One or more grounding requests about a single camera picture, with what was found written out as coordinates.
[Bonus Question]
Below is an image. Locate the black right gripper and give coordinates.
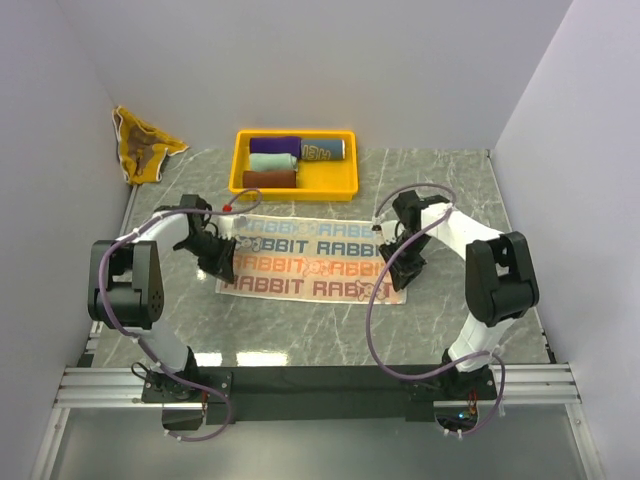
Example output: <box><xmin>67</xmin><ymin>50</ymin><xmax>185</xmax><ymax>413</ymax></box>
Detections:
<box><xmin>379</xmin><ymin>232</ymin><xmax>431</xmax><ymax>293</ymax></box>

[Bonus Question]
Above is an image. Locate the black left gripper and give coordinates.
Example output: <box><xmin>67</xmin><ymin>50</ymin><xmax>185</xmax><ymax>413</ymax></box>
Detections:
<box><xmin>178</xmin><ymin>231</ymin><xmax>237</xmax><ymax>284</ymax></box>

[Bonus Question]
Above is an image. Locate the striped rabbit print towel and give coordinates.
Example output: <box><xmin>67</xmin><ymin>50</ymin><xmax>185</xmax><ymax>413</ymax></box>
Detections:
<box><xmin>216</xmin><ymin>215</ymin><xmax>406</xmax><ymax>305</ymax></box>

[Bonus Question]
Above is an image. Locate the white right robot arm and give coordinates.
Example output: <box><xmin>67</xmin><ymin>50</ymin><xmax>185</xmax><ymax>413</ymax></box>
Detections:
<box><xmin>372</xmin><ymin>190</ymin><xmax>539</xmax><ymax>399</ymax></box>

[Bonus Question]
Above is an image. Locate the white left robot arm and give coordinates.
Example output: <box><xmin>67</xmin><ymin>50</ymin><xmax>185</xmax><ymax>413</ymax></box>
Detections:
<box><xmin>88</xmin><ymin>194</ymin><xmax>246</xmax><ymax>402</ymax></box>

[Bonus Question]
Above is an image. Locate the brown rolled towel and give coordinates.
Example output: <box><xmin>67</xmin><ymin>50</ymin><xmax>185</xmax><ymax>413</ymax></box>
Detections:
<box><xmin>242</xmin><ymin>170</ymin><xmax>297</xmax><ymax>189</ymax></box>

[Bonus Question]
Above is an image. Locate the mint green rolled towel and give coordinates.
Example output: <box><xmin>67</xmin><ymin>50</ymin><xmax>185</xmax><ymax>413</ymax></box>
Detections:
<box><xmin>249</xmin><ymin>153</ymin><xmax>298</xmax><ymax>172</ymax></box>

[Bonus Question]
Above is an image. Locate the yellow plastic tray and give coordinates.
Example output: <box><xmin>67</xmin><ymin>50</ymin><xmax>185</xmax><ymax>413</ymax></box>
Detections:
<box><xmin>228</xmin><ymin>129</ymin><xmax>359</xmax><ymax>201</ymax></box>

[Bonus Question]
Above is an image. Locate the purple rolled towel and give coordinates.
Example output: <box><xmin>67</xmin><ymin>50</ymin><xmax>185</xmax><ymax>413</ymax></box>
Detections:
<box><xmin>249</xmin><ymin>136</ymin><xmax>302</xmax><ymax>157</ymax></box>

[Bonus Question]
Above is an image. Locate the crumpled yellow brown towel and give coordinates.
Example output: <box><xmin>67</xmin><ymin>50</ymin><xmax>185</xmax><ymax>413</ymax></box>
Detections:
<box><xmin>112</xmin><ymin>106</ymin><xmax>189</xmax><ymax>186</ymax></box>

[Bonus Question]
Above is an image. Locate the blue lettered rolled towel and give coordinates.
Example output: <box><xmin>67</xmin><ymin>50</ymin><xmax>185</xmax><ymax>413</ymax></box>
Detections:
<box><xmin>301</xmin><ymin>138</ymin><xmax>346</xmax><ymax>161</ymax></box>

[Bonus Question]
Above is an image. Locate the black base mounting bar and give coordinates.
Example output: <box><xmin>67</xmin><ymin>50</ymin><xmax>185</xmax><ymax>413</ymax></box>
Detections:
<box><xmin>141</xmin><ymin>366</ymin><xmax>497</xmax><ymax>425</ymax></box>

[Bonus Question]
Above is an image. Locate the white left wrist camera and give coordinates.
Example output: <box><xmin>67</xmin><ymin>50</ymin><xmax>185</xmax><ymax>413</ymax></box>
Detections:
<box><xmin>215</xmin><ymin>204</ymin><xmax>248</xmax><ymax>240</ymax></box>

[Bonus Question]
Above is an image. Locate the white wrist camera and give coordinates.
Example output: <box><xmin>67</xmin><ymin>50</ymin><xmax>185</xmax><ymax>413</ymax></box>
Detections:
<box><xmin>215</xmin><ymin>204</ymin><xmax>248</xmax><ymax>240</ymax></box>
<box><xmin>371</xmin><ymin>216</ymin><xmax>386</xmax><ymax>245</ymax></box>

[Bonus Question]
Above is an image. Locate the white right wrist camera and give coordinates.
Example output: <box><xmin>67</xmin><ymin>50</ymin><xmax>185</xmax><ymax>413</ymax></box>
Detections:
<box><xmin>371</xmin><ymin>216</ymin><xmax>386</xmax><ymax>245</ymax></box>

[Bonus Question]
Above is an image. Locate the aluminium frame rail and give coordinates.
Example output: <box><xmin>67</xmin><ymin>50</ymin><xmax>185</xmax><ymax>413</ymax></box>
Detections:
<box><xmin>53</xmin><ymin>364</ymin><xmax>581</xmax><ymax>409</ymax></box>

